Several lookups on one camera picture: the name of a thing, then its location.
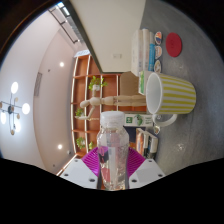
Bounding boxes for ceiling air vent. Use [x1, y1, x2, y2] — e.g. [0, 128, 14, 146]
[33, 72, 44, 98]

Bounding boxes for orange wooden shelf unit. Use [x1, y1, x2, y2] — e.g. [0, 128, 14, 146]
[56, 54, 149, 177]

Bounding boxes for tan chair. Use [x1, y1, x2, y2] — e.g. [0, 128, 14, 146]
[119, 70, 141, 113]

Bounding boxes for clear plastic water bottle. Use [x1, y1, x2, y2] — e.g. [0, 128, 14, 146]
[96, 110, 130, 192]

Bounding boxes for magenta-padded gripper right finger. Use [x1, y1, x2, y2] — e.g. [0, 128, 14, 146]
[126, 146, 166, 190]

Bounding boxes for small round badge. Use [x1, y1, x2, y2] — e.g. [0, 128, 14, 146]
[154, 31, 164, 45]
[154, 45, 164, 60]
[153, 59, 163, 74]

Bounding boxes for flat round red coaster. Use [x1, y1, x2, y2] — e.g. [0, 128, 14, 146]
[165, 31, 183, 58]

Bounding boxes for black curtain rail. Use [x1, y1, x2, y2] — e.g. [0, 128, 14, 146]
[49, 7, 80, 44]

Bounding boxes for green white drink carton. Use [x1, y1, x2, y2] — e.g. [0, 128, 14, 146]
[123, 113, 154, 127]

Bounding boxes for green white small box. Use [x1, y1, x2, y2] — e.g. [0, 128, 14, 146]
[138, 69, 154, 96]

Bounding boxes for wooden artist mannequin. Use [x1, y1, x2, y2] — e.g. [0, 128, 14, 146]
[79, 94, 148, 121]

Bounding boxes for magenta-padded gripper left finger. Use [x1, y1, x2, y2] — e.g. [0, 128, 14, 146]
[60, 146, 101, 190]

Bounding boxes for ceiling lights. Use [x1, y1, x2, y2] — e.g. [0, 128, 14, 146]
[0, 61, 66, 151]

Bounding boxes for yellow striped white mug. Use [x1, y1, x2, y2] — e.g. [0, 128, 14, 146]
[145, 72, 197, 128]

